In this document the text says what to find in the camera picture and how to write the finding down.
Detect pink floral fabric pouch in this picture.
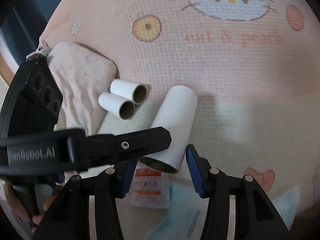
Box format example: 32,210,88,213
26,42,118,136

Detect pink cat print blanket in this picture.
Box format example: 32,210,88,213
40,0,319,237

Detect light blue tissue pack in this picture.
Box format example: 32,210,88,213
146,183,301,240

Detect white red sachet packet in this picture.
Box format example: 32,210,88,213
130,162,170,210

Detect person's left hand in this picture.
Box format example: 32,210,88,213
3,182,62,233

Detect large white cardboard tube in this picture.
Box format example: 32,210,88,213
139,86,197,174

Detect small white cardboard tube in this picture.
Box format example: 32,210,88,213
110,79,147,105

